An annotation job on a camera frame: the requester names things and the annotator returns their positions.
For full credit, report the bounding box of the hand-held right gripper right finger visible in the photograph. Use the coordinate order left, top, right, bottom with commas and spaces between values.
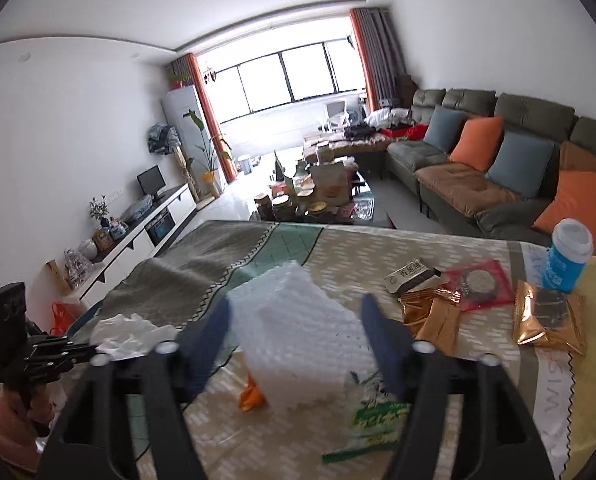
360, 294, 546, 480

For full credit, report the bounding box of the red cloth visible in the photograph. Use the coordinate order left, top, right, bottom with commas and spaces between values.
380, 124, 429, 142

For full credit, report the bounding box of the tall plant in yellow pot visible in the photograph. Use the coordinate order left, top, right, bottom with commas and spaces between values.
187, 109, 233, 197

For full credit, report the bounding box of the orange curtain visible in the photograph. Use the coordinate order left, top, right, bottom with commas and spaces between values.
186, 53, 240, 184
349, 8, 379, 111

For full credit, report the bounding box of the yellow cardboard box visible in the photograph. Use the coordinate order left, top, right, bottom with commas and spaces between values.
45, 259, 71, 296

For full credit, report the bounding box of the cloth covered standing fan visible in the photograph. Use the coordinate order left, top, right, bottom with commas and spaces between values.
147, 122, 199, 203

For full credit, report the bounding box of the green grey patterned tablecloth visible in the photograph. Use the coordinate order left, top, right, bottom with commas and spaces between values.
53, 219, 596, 480

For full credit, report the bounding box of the clear plastic bag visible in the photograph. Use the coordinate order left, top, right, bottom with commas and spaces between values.
123, 197, 154, 223

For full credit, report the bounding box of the orange cushion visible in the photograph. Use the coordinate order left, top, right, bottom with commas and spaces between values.
533, 170, 596, 256
449, 116, 505, 172

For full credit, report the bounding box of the black framed window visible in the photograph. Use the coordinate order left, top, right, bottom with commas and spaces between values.
218, 40, 368, 123

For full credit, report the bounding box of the grey-blue cushion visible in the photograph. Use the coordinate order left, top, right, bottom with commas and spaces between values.
485, 131, 555, 198
423, 105, 469, 153

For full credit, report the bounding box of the small red-potted plant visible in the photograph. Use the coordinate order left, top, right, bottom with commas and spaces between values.
167, 66, 195, 90

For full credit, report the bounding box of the dark coffee table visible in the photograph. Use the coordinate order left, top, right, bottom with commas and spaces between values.
250, 160, 396, 228

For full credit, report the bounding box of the red clear snack packet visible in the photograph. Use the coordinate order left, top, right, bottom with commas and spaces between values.
444, 259, 518, 315

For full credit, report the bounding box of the person's left forearm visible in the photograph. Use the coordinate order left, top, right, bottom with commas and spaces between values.
0, 385, 56, 466

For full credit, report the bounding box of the kraft paper bag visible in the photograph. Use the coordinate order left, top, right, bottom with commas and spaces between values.
310, 160, 351, 206

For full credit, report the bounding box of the white standing air conditioner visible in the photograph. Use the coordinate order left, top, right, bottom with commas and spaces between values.
161, 85, 225, 197

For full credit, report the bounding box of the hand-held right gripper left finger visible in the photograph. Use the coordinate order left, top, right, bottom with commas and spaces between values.
45, 299, 235, 480

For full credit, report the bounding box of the white foam wrap sheet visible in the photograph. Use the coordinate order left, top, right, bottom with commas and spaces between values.
225, 259, 406, 417

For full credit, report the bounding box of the pile of clothing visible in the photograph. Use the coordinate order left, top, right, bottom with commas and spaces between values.
345, 107, 414, 136

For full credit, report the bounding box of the white green plastic wrapper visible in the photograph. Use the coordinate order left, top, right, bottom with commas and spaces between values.
322, 367, 416, 465

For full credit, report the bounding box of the green brown sofa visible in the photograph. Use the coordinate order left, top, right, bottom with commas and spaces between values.
303, 87, 596, 258

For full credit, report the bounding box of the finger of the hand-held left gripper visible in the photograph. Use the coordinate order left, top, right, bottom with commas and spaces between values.
30, 354, 110, 376
30, 337, 99, 353

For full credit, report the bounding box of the orange peel piece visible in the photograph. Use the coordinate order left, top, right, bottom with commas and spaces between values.
238, 372, 268, 412

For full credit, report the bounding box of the black white snack packet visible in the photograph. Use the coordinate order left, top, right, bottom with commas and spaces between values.
383, 258, 450, 297

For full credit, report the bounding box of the white black TV cabinet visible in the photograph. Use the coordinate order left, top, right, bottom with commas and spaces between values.
45, 182, 199, 306

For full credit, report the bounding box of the white office chair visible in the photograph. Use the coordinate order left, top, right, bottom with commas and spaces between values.
323, 101, 351, 133

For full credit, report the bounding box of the blue white lidded cup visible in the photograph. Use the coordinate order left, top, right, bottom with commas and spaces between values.
539, 218, 595, 294

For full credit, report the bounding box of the black monitor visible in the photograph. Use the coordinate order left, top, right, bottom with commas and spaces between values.
136, 165, 168, 202

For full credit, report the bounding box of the plant in small blue vase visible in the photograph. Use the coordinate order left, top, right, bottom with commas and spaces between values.
89, 195, 113, 228

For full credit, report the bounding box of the gold snack wrapper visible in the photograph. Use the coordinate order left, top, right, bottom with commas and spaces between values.
399, 286, 463, 357
511, 280, 590, 357

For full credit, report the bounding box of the glass ornament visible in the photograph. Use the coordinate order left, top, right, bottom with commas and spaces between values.
63, 247, 96, 288

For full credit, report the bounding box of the group of glass jars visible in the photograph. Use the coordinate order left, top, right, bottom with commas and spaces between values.
253, 180, 329, 223

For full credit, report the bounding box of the brown cushion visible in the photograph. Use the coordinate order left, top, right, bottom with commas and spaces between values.
558, 141, 596, 176

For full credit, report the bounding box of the red plastic bag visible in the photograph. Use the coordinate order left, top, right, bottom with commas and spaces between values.
52, 301, 86, 337

